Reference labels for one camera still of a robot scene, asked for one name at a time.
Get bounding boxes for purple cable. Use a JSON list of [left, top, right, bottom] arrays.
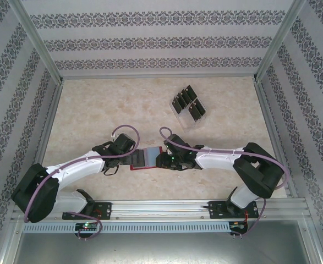
[[23, 124, 140, 240], [159, 126, 290, 239]]

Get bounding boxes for aluminium table edge rail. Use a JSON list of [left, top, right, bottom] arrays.
[[253, 78, 298, 199], [34, 81, 65, 167]]

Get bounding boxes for slotted grey cable duct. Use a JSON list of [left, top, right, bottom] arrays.
[[23, 221, 231, 234]]

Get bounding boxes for red leather card holder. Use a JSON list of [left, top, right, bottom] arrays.
[[129, 147, 165, 172]]

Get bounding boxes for black credit card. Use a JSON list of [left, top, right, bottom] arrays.
[[171, 96, 184, 114], [177, 92, 189, 108], [191, 98, 207, 116], [180, 89, 193, 105], [130, 150, 146, 167], [184, 85, 198, 101], [188, 104, 202, 123]]

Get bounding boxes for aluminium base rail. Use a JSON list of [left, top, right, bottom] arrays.
[[11, 198, 309, 222]]

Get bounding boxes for grey metal sheet panel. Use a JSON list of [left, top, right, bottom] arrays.
[[12, 232, 320, 264]]

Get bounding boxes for clear acrylic card stand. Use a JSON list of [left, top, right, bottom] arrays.
[[168, 85, 207, 133]]

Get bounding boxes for aluminium frame post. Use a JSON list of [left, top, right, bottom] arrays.
[[297, 196, 323, 264], [251, 0, 308, 83], [0, 217, 24, 264], [8, 0, 64, 85]]

